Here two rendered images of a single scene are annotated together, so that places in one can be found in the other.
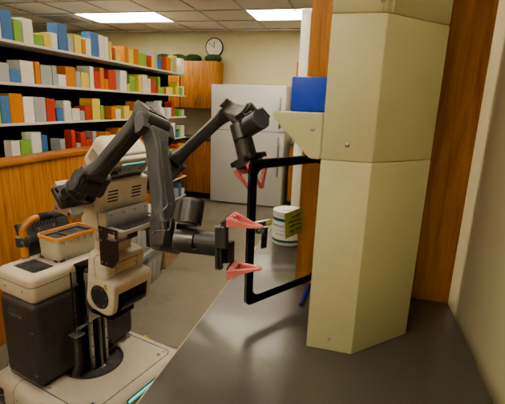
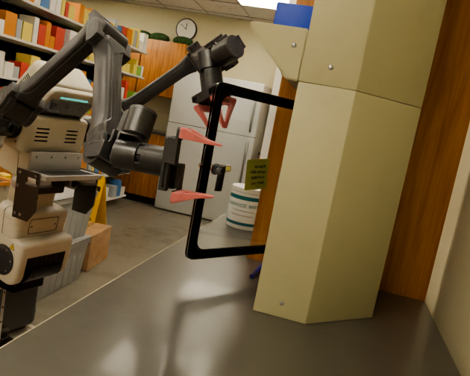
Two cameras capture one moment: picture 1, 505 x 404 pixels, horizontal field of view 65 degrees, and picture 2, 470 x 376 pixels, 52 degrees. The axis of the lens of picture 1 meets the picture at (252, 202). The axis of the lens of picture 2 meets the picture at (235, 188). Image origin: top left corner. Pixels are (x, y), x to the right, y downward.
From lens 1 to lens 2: 0.22 m
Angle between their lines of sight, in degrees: 6
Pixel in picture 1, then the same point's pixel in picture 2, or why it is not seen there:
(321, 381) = (265, 340)
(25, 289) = not seen: outside the picture
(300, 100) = not seen: hidden behind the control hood
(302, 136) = (281, 52)
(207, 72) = (173, 56)
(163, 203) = (106, 114)
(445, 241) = (428, 225)
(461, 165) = (454, 136)
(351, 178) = (330, 106)
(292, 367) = (233, 324)
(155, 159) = (104, 69)
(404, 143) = (394, 78)
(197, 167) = not seen: hidden behind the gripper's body
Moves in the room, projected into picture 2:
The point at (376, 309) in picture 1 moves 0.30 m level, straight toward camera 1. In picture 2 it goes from (341, 274) to (321, 325)
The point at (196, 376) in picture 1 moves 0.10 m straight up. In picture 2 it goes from (115, 315) to (124, 261)
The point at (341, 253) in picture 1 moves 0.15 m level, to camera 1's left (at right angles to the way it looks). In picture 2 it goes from (308, 196) to (233, 182)
